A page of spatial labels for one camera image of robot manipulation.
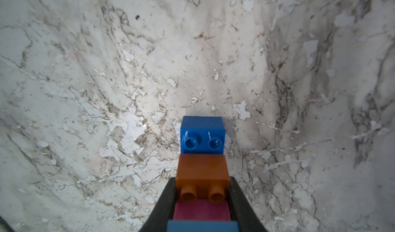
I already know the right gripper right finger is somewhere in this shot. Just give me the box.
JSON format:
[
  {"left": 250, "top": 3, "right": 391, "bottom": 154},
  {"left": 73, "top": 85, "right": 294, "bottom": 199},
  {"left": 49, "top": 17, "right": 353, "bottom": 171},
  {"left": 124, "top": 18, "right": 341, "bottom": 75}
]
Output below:
[{"left": 227, "top": 176, "right": 268, "bottom": 232}]

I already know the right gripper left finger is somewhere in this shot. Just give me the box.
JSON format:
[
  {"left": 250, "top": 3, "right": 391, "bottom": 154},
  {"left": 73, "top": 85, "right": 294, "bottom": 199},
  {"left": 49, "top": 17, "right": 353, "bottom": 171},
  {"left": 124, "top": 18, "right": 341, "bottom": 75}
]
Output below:
[{"left": 139, "top": 177, "right": 177, "bottom": 232}]

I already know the long blue lego brick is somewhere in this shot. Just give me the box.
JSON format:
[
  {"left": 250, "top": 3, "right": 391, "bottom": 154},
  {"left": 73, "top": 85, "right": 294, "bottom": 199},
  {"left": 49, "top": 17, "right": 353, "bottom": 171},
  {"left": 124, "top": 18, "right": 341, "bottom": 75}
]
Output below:
[{"left": 166, "top": 220, "right": 240, "bottom": 232}]

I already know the pink lego brick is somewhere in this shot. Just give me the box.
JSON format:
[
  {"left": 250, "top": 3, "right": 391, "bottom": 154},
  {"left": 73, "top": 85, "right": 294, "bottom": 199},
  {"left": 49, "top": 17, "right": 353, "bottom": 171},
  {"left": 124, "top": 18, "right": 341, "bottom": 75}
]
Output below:
[{"left": 173, "top": 199, "right": 231, "bottom": 222}]

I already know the orange lego brick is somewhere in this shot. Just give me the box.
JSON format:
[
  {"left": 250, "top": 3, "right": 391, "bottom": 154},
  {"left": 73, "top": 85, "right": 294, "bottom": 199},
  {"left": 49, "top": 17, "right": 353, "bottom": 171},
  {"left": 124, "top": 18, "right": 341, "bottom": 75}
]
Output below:
[{"left": 175, "top": 154, "right": 230, "bottom": 204}]

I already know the small blue lego brick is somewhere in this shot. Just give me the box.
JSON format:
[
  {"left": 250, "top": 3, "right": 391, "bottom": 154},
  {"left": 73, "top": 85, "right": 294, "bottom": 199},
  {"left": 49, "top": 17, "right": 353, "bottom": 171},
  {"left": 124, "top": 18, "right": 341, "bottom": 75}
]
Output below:
[{"left": 180, "top": 116, "right": 226, "bottom": 154}]

